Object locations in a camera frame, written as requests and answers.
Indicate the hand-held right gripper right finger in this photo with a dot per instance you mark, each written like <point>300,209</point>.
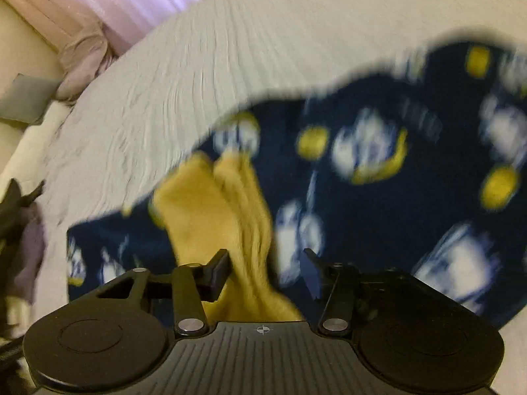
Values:
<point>311,275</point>

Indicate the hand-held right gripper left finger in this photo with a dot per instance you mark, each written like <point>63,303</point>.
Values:
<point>218,273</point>

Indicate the yellow garment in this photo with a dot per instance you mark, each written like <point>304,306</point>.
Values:
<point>214,214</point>

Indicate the navy printed fleece garment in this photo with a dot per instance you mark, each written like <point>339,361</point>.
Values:
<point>432,98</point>

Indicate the greyish purple cloth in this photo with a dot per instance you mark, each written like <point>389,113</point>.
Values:
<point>31,255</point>

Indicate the white mattress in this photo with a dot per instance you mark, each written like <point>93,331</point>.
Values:
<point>33,148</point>

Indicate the grey pillow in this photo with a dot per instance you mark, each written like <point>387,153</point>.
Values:
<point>24,98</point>

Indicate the pale pink pillow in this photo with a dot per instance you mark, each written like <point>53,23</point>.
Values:
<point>82,61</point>

